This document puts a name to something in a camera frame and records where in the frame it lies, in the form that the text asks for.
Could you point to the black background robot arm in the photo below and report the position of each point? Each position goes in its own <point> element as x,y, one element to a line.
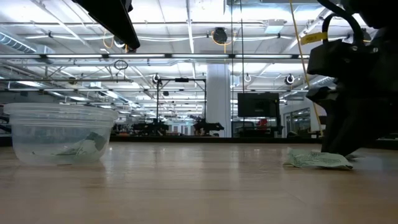
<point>206,126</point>
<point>149,128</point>

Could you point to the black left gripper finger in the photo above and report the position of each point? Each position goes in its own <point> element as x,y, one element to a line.
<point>124,31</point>

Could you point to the long green packet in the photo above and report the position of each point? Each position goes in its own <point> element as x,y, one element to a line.
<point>76,149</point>

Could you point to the black monitor screen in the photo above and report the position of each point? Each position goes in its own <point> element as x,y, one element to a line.
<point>258,105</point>

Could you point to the clear plastic round container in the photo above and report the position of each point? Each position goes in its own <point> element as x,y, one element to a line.
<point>62,137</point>

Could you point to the red background object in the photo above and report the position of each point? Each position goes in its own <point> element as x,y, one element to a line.
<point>262,123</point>

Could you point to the white building column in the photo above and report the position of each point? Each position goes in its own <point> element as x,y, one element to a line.
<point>218,102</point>

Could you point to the small black ceiling reel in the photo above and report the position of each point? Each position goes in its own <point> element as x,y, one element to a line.
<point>155,78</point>
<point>289,79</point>

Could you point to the black table edge rail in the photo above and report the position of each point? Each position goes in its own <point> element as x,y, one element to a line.
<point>217,140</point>

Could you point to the black metal station frame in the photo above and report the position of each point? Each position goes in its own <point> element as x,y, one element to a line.
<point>158,102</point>

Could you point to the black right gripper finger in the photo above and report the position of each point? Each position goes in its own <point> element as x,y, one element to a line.
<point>382,124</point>
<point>342,130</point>

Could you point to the large printed green packet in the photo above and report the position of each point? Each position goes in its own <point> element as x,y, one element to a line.
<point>314,160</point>

